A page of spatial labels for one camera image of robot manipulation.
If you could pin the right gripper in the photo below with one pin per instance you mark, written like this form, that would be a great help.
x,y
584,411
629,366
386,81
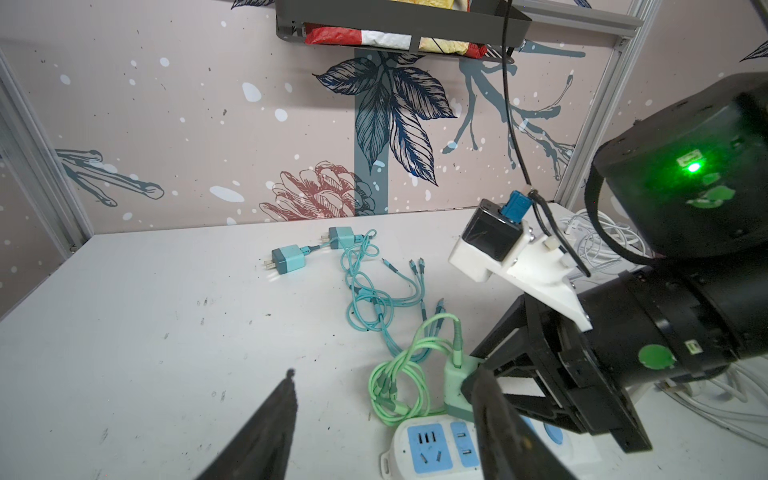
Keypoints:
x,y
583,380

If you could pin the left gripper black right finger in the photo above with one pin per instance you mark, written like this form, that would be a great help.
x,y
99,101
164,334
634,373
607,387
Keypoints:
x,y
508,448

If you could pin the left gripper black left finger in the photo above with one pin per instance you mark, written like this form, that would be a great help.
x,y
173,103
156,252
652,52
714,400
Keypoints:
x,y
261,449

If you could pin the green charger adapter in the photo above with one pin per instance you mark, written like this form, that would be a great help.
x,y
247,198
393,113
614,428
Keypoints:
x,y
455,402

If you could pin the white blue power strip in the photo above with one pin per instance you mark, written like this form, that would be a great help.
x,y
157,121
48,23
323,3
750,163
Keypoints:
x,y
445,447

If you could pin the teal charger adapter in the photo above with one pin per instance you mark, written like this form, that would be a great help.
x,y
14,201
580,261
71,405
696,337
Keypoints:
x,y
339,238
286,259

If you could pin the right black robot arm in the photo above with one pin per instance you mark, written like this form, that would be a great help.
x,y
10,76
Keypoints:
x,y
693,180

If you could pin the red cassava chips bag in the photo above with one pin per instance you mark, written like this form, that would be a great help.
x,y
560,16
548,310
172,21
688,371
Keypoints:
x,y
328,35

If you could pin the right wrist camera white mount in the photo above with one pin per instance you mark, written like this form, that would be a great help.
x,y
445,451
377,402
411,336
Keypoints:
x,y
498,241

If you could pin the black wall basket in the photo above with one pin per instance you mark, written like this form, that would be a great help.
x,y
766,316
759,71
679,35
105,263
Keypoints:
x,y
491,23

